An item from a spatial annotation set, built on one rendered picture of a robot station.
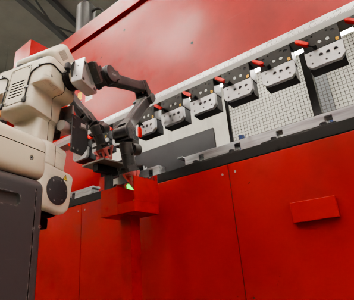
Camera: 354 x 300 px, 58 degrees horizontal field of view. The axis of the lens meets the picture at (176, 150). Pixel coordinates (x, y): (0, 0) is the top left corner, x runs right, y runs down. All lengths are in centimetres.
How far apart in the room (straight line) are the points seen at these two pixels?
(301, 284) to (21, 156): 96
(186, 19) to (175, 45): 17
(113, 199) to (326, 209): 83
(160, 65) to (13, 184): 131
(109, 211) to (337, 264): 87
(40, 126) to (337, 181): 108
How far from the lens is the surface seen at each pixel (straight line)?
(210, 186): 139
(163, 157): 245
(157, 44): 208
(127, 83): 158
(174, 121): 173
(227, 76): 165
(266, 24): 170
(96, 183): 288
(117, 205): 138
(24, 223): 89
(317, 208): 119
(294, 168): 125
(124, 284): 140
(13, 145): 90
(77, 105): 186
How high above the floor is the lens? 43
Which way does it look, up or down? 20 degrees up
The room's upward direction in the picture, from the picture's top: 5 degrees counter-clockwise
